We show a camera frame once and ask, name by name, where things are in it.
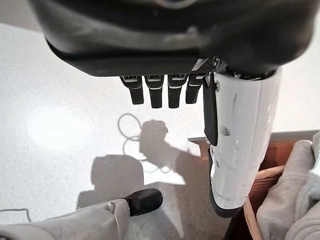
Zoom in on light grey white hoodie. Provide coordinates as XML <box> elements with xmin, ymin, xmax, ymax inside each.
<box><xmin>255</xmin><ymin>130</ymin><xmax>320</xmax><ymax>240</ymax></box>

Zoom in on robot left hand black glove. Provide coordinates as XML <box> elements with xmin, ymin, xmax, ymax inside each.
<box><xmin>27</xmin><ymin>0</ymin><xmax>316</xmax><ymax>219</ymax></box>

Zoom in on dark brown wooden stand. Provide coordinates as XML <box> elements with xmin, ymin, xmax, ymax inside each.
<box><xmin>187</xmin><ymin>129</ymin><xmax>320</xmax><ymax>240</ymax></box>

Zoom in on silver robot left leg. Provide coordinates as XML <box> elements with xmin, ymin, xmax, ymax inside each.
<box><xmin>0</xmin><ymin>188</ymin><xmax>164</xmax><ymax>240</ymax></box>

